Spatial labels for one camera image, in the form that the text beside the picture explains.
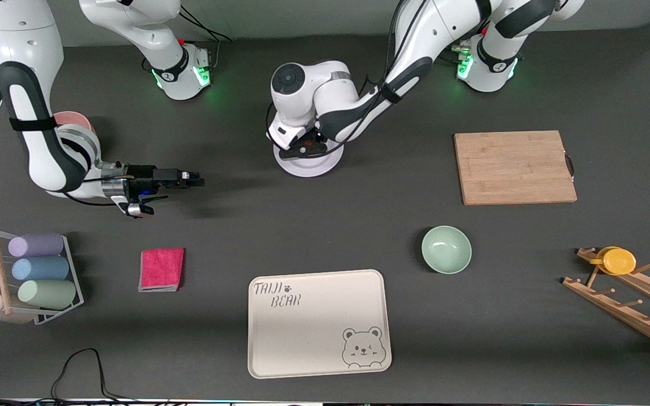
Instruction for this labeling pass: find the white round plate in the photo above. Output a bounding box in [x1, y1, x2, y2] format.
[274, 138, 344, 178]

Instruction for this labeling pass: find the pink folded cloth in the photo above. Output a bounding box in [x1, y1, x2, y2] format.
[138, 248, 186, 293]

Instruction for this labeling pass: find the pink bowl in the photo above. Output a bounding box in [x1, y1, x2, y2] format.
[54, 111, 98, 139]

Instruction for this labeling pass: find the purple cup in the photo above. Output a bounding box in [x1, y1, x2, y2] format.
[8, 233, 65, 258]

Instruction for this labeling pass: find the blue cup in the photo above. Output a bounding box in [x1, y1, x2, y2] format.
[11, 257, 71, 281]

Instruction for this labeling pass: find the green cup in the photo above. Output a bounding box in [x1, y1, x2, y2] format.
[17, 279, 77, 310]

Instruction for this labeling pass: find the pale green bowl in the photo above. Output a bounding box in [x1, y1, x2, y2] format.
[421, 226, 472, 275]

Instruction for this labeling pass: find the cream bear print tray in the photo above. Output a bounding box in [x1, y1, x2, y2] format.
[247, 269, 392, 379]

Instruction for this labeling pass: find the wooden cutting board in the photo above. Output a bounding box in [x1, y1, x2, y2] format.
[454, 130, 578, 206]

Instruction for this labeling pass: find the yellow mug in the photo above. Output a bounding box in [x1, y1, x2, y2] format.
[589, 246, 637, 276]

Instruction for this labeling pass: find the wooden peg drying rack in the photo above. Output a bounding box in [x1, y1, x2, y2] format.
[562, 246, 650, 356]

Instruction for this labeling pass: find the black right base cable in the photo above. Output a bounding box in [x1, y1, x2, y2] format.
[175, 7, 232, 73]

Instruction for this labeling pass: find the black table cable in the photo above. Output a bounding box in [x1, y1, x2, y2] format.
[51, 348, 134, 402]

